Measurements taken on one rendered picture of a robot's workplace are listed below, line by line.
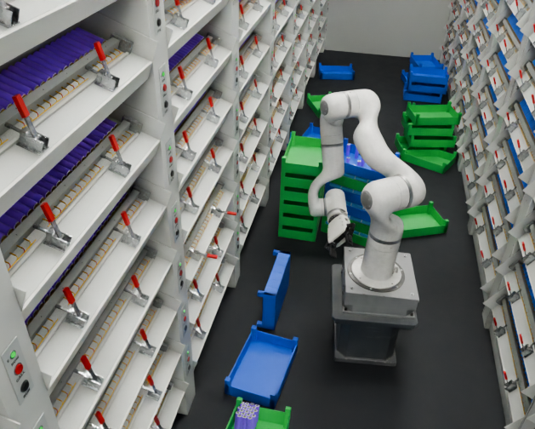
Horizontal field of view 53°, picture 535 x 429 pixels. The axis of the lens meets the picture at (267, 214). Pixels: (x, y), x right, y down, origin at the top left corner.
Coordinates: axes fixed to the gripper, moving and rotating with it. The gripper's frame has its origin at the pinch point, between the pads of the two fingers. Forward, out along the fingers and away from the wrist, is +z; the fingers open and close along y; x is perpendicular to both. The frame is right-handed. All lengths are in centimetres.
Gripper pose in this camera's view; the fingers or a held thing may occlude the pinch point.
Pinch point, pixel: (341, 248)
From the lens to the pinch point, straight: 210.4
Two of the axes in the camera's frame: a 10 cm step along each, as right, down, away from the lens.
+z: -0.2, 6.8, -7.3
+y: -6.0, 5.8, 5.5
